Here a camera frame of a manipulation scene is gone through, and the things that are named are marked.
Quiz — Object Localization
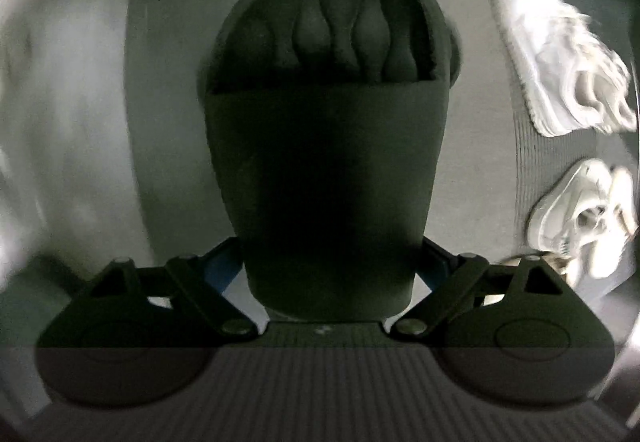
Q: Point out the grey striped floor mat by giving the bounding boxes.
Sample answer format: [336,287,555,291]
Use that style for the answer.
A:
[125,0,640,318]

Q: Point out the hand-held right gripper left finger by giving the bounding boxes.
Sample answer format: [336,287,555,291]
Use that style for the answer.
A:
[90,236,256,337]

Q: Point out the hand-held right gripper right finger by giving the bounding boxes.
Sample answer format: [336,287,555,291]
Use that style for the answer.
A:
[389,236,566,338]

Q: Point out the white sneaker thick laces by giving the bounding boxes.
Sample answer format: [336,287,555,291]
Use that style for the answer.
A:
[527,158,638,279]
[492,0,638,138]

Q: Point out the black slide slipper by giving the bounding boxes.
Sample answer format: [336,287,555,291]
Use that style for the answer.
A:
[202,0,463,323]

